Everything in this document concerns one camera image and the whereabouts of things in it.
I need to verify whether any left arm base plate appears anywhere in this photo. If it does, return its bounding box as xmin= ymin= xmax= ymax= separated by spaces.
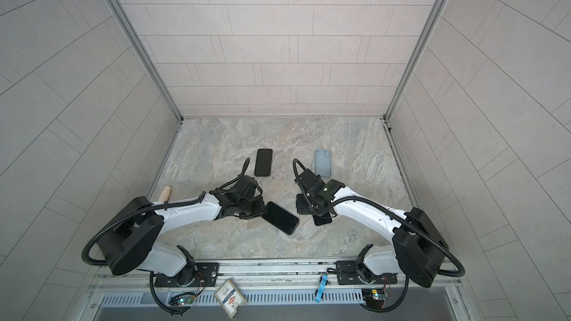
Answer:
xmin=153 ymin=262 xmax=220 ymax=288

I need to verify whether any right circuit board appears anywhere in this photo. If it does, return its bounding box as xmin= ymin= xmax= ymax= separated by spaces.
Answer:
xmin=361 ymin=288 xmax=389 ymax=312

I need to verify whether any aluminium corner rail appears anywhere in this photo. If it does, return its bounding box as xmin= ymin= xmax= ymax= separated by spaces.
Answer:
xmin=384 ymin=0 xmax=465 ymax=120
xmin=86 ymin=0 xmax=184 ymax=122

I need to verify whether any black phone right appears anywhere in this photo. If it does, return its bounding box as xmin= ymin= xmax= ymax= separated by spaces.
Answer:
xmin=312 ymin=213 xmax=332 ymax=226

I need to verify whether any aluminium front rail frame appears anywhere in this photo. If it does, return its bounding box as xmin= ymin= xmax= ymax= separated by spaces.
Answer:
xmin=71 ymin=258 xmax=477 ymax=320

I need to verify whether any wooden rolling pin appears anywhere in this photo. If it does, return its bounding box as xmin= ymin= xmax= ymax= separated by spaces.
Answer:
xmin=158 ymin=186 xmax=172 ymax=204

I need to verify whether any aluminium corner rail left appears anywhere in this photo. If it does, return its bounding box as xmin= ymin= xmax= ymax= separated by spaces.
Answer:
xmin=86 ymin=0 xmax=184 ymax=122

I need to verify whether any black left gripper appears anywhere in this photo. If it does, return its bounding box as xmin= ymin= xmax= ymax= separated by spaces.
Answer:
xmin=236 ymin=196 xmax=273 ymax=220

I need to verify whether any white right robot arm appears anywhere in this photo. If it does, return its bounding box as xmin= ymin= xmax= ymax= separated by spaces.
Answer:
xmin=294 ymin=169 xmax=448 ymax=288

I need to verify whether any white label card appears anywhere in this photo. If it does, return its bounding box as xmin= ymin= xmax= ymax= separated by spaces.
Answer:
xmin=214 ymin=279 xmax=247 ymax=319

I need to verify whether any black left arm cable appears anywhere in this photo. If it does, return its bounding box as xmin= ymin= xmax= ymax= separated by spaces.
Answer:
xmin=81 ymin=157 xmax=251 ymax=268

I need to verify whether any left circuit board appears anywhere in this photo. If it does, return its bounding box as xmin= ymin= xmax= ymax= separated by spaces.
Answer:
xmin=169 ymin=292 xmax=196 ymax=307

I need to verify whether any blue clip tag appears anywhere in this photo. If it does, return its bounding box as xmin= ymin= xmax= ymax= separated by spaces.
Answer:
xmin=315 ymin=273 xmax=328 ymax=303

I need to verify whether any black phone case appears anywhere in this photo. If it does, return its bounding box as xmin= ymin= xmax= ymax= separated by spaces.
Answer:
xmin=262 ymin=202 xmax=300 ymax=236
xmin=254 ymin=149 xmax=273 ymax=177

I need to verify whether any circuit board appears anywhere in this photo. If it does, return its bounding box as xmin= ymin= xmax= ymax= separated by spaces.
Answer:
xmin=361 ymin=288 xmax=389 ymax=312
xmin=169 ymin=292 xmax=196 ymax=307

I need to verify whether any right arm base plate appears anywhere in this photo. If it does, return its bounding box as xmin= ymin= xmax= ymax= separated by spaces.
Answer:
xmin=329 ymin=260 xmax=398 ymax=285

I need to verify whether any aluminium corner rail right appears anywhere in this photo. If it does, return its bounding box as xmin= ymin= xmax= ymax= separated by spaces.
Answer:
xmin=384 ymin=0 xmax=465 ymax=120

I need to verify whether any light blue phone case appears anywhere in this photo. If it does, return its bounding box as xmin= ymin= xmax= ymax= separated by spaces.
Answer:
xmin=315 ymin=150 xmax=332 ymax=178

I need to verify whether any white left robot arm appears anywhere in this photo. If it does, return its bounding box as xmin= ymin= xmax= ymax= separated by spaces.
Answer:
xmin=82 ymin=175 xmax=265 ymax=284

